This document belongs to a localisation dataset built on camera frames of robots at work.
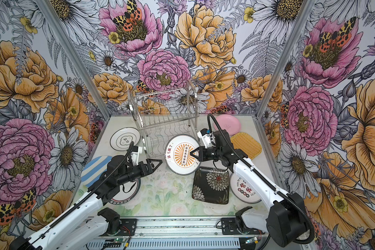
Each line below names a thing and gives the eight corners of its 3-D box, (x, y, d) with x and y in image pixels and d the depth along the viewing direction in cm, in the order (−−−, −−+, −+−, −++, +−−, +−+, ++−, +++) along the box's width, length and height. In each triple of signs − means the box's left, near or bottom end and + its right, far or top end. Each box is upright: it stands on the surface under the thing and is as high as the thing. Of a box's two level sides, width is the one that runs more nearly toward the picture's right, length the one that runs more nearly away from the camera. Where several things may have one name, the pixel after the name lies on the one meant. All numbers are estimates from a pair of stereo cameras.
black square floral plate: (191, 203, 83) (191, 202, 81) (191, 168, 96) (191, 166, 94) (231, 203, 83) (232, 202, 81) (226, 168, 96) (226, 166, 94)
